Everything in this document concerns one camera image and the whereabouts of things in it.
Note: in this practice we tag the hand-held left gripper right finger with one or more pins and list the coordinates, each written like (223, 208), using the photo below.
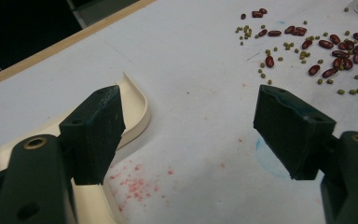
(289, 130)

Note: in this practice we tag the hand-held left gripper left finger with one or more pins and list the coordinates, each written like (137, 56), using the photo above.
(93, 137)

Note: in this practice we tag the cream plastic dustpan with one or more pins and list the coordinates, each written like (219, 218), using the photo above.
(135, 109)

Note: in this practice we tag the green mung beans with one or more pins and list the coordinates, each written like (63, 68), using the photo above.
(303, 55)

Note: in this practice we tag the red kidney beans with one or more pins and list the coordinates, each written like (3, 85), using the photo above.
(325, 44)

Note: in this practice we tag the wooden table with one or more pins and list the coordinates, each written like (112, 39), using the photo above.
(59, 46)

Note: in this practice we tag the white board sheet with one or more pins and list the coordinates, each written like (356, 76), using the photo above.
(199, 62)

